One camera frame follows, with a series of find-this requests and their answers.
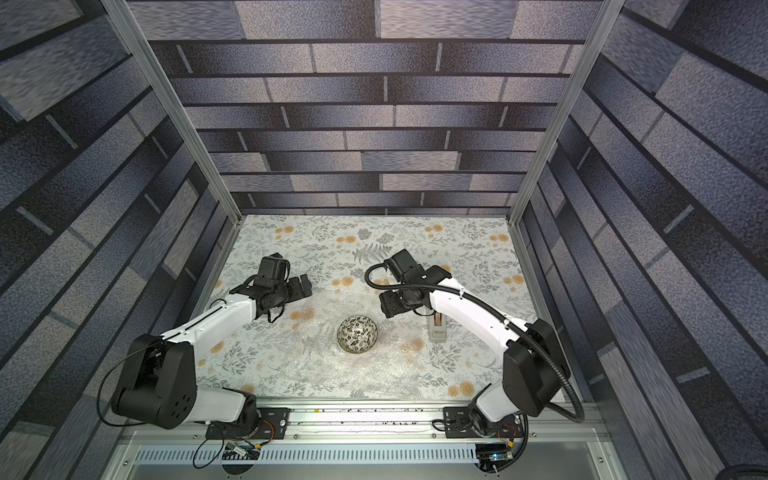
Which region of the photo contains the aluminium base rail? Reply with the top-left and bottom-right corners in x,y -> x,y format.
119,398 -> 607,446

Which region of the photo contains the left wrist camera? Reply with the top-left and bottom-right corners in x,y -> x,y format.
256,253 -> 291,282

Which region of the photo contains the aluminium frame post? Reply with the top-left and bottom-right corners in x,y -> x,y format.
508,0 -> 625,227
101,0 -> 243,227

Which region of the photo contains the white perforated cable tray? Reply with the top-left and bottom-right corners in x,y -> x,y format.
134,444 -> 478,466

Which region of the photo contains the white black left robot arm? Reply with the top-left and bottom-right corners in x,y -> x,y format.
110,274 -> 312,438

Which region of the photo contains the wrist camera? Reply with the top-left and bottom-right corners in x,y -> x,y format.
256,253 -> 291,282
384,249 -> 452,285

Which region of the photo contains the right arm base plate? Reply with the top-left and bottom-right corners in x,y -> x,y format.
432,406 -> 526,440

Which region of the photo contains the aluminium frame post left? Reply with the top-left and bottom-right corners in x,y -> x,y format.
101,0 -> 243,227

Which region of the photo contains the green circuit board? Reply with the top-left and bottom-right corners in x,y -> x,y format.
475,442 -> 514,463
222,441 -> 260,461

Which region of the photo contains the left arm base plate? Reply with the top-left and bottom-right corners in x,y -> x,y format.
205,407 -> 291,440

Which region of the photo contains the left green circuit board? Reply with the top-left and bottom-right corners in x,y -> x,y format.
222,441 -> 260,461

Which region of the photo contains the aluminium frame post right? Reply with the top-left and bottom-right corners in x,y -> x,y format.
508,0 -> 625,227

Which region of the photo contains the clear bubble wrap sheet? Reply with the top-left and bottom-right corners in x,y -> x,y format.
207,289 -> 462,400

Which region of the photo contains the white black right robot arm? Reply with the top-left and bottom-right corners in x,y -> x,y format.
369,278 -> 585,424

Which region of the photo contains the right green circuit board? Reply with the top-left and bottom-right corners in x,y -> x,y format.
475,442 -> 514,463

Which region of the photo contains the grey tape dispenser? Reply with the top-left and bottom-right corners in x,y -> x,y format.
427,311 -> 448,343

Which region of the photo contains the black corrugated cable conduit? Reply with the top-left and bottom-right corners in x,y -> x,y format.
364,262 -> 586,424

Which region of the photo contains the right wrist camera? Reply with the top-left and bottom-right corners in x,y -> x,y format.
384,249 -> 452,285

